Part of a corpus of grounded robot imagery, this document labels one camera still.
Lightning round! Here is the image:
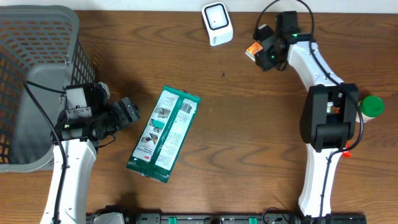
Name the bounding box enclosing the green 3M product pouch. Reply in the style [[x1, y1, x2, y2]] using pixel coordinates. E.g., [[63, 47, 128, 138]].
[[126, 86, 201, 183]]

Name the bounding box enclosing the green lid white jar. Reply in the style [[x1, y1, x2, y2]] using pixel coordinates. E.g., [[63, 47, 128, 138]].
[[358, 95, 385, 123]]

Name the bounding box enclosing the red Nescafe stick box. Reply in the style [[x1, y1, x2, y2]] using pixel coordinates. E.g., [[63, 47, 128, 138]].
[[341, 141, 351, 158]]

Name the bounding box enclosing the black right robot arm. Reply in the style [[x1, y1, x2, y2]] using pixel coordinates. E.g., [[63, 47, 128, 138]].
[[253, 24, 359, 223]]

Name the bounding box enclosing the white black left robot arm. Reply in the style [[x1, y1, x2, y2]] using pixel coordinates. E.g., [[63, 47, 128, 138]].
[[41, 82, 140, 223]]

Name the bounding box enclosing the white cube barcode scanner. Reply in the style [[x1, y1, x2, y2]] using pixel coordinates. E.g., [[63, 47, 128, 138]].
[[201, 2, 233, 47]]

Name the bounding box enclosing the grey plastic shopping basket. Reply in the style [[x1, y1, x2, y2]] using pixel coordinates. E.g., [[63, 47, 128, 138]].
[[1, 5, 96, 173]]

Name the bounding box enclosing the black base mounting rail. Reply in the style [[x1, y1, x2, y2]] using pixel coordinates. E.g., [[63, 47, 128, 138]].
[[85, 212, 368, 224]]

